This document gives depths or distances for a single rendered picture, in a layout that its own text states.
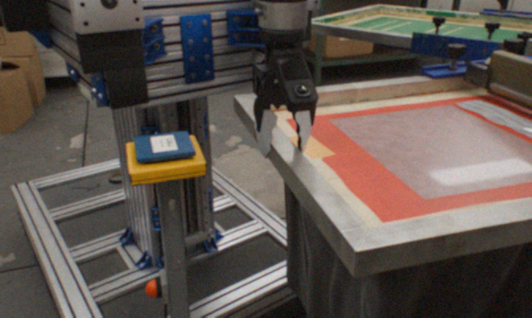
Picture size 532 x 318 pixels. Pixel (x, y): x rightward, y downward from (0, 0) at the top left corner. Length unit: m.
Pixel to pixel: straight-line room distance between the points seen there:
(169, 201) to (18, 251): 1.60
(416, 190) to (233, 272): 1.08
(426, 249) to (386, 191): 0.17
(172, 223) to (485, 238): 0.55
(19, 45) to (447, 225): 3.81
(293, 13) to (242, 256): 1.24
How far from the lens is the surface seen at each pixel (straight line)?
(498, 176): 0.85
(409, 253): 0.60
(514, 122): 1.08
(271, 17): 0.71
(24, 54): 4.19
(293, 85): 0.68
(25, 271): 2.32
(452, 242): 0.62
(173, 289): 1.02
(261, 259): 1.79
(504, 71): 1.19
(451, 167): 0.85
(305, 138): 0.79
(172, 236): 0.95
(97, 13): 1.05
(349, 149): 0.87
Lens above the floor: 1.32
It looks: 25 degrees down
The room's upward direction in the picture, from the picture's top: straight up
